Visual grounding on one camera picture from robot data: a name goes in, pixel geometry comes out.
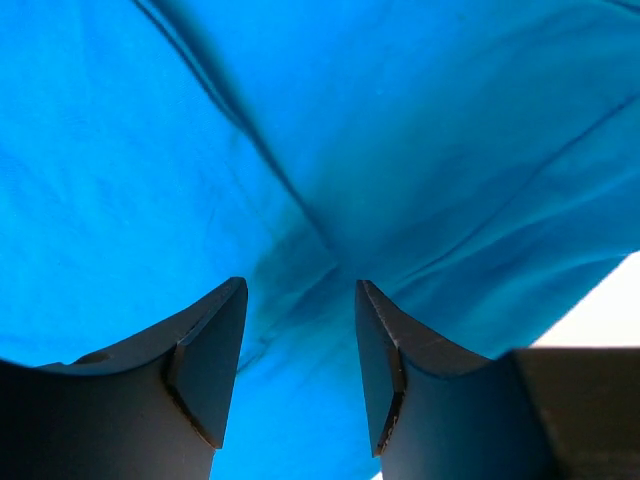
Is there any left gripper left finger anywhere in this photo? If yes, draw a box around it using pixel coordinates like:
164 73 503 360
1 277 248 479

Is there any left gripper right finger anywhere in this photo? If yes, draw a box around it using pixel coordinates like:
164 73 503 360
355 281 639 480

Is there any blue t shirt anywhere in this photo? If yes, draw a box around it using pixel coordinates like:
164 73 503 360
1 1 639 479

